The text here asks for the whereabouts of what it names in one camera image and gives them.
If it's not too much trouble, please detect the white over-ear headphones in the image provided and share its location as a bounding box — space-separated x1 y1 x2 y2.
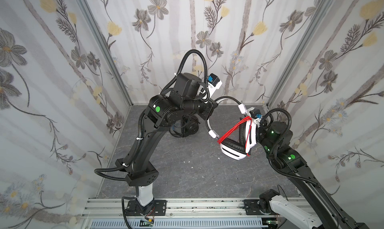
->
206 96 261 160

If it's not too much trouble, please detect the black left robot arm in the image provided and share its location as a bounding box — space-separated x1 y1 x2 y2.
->
115 73 222 210

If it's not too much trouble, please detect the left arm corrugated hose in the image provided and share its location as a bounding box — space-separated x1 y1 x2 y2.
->
93 49 211 182

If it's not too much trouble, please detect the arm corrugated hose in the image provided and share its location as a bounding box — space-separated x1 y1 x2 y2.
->
93 49 211 182
259 108 322 188

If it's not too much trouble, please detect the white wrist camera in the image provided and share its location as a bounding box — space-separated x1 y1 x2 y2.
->
247 107 263 123
208 73 222 98

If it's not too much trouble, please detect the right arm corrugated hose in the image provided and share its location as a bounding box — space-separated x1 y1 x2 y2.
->
259 108 322 188

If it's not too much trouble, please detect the black over-ear headphones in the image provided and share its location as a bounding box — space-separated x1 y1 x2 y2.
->
169 115 200 138

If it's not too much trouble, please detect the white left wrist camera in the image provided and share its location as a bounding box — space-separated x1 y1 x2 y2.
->
208 73 222 98

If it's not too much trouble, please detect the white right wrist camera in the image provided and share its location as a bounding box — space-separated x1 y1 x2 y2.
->
247 107 263 123

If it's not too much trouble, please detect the red headphone cable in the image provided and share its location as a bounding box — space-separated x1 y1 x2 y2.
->
217 115 253 157

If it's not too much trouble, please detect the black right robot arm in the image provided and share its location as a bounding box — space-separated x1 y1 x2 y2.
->
257 121 368 229

